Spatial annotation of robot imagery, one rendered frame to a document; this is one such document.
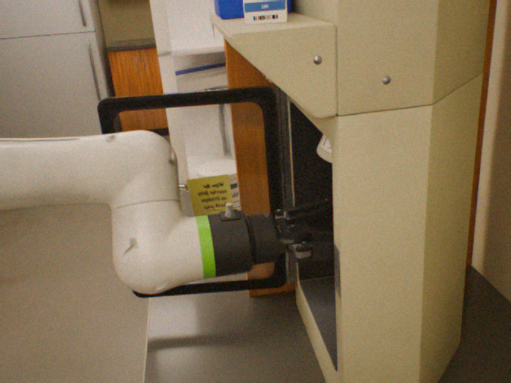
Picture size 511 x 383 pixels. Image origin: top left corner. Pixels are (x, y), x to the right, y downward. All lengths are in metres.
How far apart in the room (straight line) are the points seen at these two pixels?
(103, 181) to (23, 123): 5.10
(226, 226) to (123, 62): 4.96
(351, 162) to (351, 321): 0.22
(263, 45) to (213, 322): 0.64
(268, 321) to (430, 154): 0.52
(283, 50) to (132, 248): 0.34
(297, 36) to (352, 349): 0.42
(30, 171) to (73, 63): 4.89
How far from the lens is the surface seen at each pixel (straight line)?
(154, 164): 0.74
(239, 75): 0.95
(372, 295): 0.72
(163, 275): 0.73
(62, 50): 5.59
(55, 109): 5.71
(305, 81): 0.59
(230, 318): 1.07
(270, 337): 1.02
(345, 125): 0.61
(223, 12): 0.76
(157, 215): 0.73
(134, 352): 2.59
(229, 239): 0.74
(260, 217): 0.77
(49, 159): 0.72
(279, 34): 0.57
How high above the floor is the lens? 1.57
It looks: 22 degrees down
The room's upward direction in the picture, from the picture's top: 5 degrees counter-clockwise
